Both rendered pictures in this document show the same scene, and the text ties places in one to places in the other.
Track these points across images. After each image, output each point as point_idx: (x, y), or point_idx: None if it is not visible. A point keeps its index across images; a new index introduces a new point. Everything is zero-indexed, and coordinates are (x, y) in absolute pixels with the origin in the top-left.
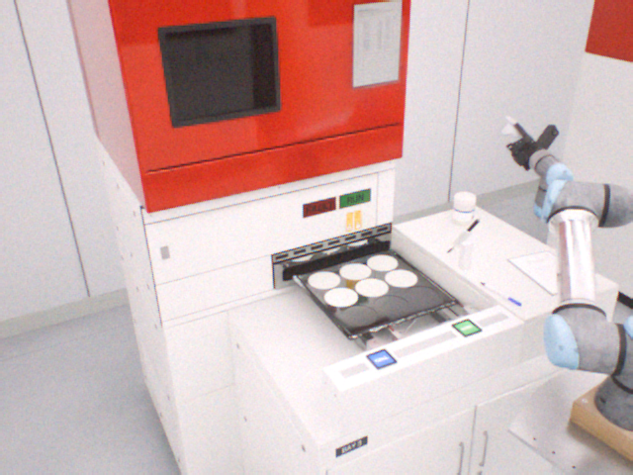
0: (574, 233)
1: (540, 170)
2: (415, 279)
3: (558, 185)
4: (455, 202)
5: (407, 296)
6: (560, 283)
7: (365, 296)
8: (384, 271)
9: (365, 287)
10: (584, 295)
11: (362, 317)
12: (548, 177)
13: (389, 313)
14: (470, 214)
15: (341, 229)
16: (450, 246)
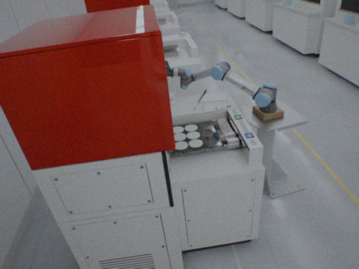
0: (235, 75)
1: (182, 73)
2: (193, 125)
3: (219, 66)
4: (169, 97)
5: (203, 128)
6: (247, 88)
7: (198, 137)
8: (184, 130)
9: (192, 136)
10: (255, 86)
11: (211, 140)
12: (187, 74)
13: (212, 134)
14: (174, 99)
15: None
16: (187, 110)
